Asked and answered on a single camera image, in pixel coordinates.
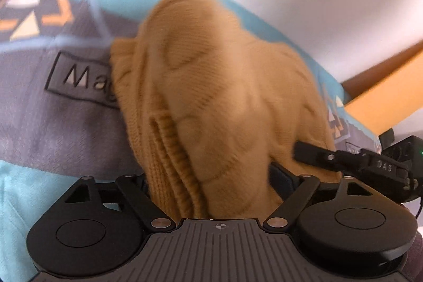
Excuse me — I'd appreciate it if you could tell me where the mustard cable-knit sweater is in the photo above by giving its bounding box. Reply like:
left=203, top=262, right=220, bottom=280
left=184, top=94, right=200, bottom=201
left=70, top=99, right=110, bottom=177
left=111, top=0, right=341, bottom=221

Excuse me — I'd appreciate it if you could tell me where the blue grey patterned bedsheet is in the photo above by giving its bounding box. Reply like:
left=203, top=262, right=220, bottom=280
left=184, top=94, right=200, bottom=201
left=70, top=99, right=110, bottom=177
left=0, top=0, right=384, bottom=279

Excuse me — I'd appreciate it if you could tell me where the orange wooden headboard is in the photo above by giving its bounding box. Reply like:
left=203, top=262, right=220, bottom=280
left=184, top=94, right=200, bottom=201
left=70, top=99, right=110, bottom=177
left=344, top=52, right=422, bottom=135

